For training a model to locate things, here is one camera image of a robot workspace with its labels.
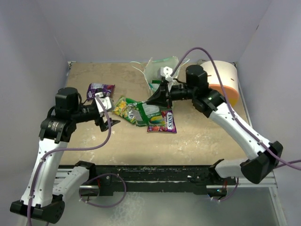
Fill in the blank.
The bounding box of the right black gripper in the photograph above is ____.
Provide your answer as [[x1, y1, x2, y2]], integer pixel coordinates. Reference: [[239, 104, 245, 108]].
[[147, 80, 197, 109]]

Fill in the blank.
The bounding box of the green snack packet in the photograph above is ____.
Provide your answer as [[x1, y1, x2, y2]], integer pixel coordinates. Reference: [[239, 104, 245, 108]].
[[151, 80, 161, 84], [126, 98, 165, 127]]

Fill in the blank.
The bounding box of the green paper bag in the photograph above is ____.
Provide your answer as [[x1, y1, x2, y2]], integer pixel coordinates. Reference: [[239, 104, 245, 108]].
[[130, 56, 179, 97]]

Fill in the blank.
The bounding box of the purple Fox's candy bag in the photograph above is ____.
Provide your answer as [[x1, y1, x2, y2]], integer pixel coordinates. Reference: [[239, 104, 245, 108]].
[[147, 110, 177, 134]]

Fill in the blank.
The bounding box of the white round drawer box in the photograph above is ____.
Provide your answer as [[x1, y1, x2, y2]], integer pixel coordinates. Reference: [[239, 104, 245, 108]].
[[201, 60, 239, 106]]

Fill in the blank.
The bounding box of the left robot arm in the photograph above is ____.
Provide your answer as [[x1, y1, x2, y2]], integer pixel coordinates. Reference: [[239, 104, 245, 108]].
[[10, 87, 118, 226]]

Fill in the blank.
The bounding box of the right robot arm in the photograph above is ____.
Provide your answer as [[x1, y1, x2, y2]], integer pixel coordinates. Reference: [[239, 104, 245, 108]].
[[146, 65, 283, 184]]

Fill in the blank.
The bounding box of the yellow green Fox's candy bag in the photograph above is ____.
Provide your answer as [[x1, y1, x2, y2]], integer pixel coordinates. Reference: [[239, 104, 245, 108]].
[[113, 96, 137, 124]]

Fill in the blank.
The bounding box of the purple snack packet back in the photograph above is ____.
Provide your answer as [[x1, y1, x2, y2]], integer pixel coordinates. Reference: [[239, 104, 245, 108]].
[[87, 83, 115, 101]]

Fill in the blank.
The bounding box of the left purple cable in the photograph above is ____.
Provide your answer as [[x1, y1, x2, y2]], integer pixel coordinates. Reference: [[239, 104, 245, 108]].
[[26, 94, 127, 226]]

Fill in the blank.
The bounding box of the purple cable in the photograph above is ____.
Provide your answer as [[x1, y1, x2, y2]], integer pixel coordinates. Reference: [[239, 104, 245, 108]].
[[26, 94, 127, 226], [171, 47, 301, 202]]

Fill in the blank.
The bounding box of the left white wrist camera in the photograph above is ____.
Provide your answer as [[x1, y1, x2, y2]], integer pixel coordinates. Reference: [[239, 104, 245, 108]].
[[95, 92, 115, 116]]

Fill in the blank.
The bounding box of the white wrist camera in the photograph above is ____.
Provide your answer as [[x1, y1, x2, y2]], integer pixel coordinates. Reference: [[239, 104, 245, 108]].
[[159, 66, 173, 82], [95, 92, 115, 116]]

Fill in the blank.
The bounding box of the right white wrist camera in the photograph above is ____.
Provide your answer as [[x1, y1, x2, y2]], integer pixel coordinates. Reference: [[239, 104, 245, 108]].
[[159, 66, 173, 82]]

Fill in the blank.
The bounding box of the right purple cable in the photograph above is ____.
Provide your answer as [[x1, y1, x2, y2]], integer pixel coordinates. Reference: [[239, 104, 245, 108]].
[[171, 47, 301, 202]]

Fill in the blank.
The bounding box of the black base frame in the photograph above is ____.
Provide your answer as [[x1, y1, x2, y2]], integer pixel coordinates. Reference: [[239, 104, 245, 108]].
[[58, 159, 237, 197]]

